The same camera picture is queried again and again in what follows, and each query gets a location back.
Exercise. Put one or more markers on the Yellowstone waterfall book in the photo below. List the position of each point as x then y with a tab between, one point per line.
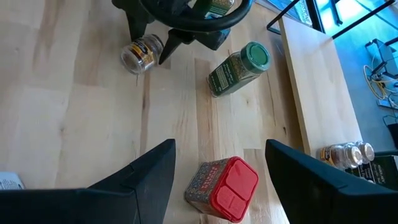
301	14

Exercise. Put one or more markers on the black aluminium rig frame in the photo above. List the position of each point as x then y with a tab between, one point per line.
314	15

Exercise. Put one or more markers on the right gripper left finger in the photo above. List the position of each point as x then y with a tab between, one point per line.
93	208

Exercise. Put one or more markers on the dark green black pepper tin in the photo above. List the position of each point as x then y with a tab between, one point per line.
379	169

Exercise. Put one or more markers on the glass saffron jar cork lid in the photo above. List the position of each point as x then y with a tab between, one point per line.
141	54
339	155
367	152

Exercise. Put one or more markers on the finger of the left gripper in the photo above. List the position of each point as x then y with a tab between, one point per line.
186	37
138	21

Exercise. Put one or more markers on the red lid smoked paprika tin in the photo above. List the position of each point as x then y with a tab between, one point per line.
224	189

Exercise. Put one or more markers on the white lid spice jar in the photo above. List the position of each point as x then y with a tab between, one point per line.
11	182

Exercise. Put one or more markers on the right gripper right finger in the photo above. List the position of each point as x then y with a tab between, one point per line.
326	205

